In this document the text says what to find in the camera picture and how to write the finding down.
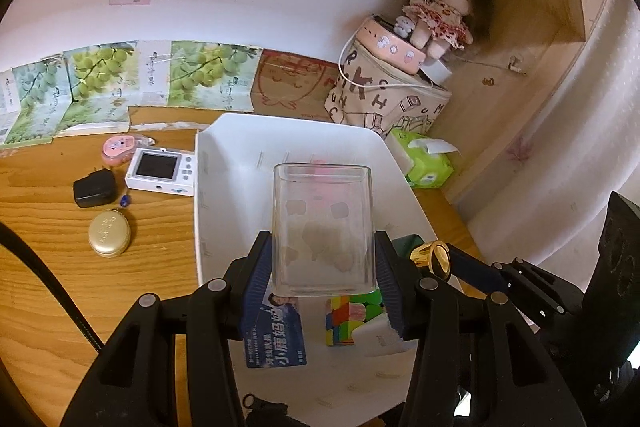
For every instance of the grape picture cardboard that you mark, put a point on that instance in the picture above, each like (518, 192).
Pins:
(91, 89)

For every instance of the gold oval case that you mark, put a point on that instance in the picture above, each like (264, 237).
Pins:
(109, 234)

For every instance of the clear plastic box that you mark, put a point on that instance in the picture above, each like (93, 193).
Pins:
(322, 230)

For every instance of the brown haired doll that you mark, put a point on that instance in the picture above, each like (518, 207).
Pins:
(436, 27)

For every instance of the white power adapter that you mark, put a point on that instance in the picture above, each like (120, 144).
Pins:
(377, 337)

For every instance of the pink round box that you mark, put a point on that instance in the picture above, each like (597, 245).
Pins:
(379, 38)

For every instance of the pink correction tape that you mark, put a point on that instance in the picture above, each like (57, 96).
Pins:
(120, 148)

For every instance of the white plastic storage bin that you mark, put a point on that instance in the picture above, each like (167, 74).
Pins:
(338, 386)

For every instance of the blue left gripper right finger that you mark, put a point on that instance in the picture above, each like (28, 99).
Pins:
(397, 279)

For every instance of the beige lettered canvas bag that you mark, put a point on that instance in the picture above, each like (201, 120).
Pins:
(372, 94)

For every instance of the green tissue pack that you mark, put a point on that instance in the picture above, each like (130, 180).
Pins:
(423, 161)

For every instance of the blue label floss box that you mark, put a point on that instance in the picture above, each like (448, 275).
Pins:
(277, 338)

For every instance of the blue small clip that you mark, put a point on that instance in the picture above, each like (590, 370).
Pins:
(125, 200)

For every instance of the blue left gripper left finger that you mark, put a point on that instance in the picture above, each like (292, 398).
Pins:
(257, 272)

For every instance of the white digital camera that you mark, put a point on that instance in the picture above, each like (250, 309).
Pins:
(162, 170)

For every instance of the multicolour puzzle cube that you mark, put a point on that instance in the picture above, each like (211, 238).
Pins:
(344, 314)

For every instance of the white charger on bag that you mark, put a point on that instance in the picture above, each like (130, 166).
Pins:
(435, 71)

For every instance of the black charger plug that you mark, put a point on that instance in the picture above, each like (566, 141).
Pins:
(97, 189)

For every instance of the green perfume bottle gold cap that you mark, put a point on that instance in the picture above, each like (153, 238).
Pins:
(430, 257)

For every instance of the brown cardboard panel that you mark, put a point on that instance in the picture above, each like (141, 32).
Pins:
(293, 86)

